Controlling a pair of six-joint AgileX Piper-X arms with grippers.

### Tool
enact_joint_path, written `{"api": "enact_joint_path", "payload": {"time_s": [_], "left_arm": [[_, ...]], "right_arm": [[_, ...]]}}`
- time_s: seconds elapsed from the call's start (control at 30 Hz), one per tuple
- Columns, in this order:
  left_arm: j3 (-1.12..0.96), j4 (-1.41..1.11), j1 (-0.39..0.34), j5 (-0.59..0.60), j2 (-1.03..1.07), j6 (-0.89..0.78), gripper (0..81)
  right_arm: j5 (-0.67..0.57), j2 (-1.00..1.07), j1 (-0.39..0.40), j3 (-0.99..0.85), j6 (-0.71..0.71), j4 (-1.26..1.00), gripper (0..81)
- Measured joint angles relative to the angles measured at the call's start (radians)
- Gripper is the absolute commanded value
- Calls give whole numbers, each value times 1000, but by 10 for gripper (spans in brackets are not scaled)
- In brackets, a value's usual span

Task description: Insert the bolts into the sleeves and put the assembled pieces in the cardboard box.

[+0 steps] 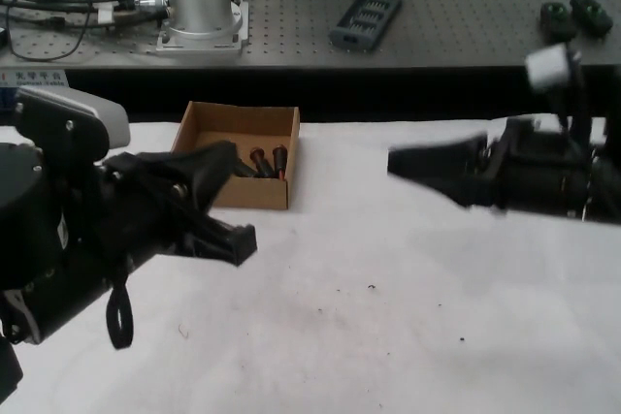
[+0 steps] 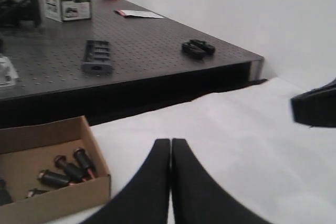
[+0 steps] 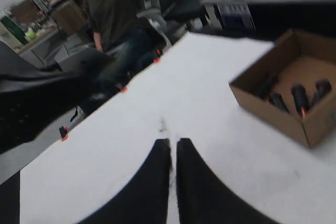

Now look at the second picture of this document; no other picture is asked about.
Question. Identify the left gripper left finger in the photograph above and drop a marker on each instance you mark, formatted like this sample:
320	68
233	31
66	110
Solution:
147	190

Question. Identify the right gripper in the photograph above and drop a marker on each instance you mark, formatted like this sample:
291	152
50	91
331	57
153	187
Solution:
315	108

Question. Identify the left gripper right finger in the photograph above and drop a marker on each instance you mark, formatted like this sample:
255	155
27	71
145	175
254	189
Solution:
194	192

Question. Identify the brown cardboard box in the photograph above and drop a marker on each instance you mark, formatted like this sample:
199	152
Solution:
39	153

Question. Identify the white green product box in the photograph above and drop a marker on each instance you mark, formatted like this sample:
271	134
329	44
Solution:
67	5

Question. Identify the black sleeve with copper bolt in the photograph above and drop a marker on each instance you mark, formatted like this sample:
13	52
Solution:
69	169
35	192
55	178
83	161

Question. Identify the small black clip part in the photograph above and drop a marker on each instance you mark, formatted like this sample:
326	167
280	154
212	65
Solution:
198	48

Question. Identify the grey black battery charger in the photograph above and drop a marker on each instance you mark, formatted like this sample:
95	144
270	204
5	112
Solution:
97	56

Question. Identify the black perforated metal bench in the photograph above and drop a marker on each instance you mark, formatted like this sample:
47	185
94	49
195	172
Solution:
126	45

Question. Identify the white paper card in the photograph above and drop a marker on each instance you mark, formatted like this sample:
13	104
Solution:
140	14

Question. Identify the white grey device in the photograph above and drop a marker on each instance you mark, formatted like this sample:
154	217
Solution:
6	73

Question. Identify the black tripod stand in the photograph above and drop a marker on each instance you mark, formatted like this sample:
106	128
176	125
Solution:
23	1

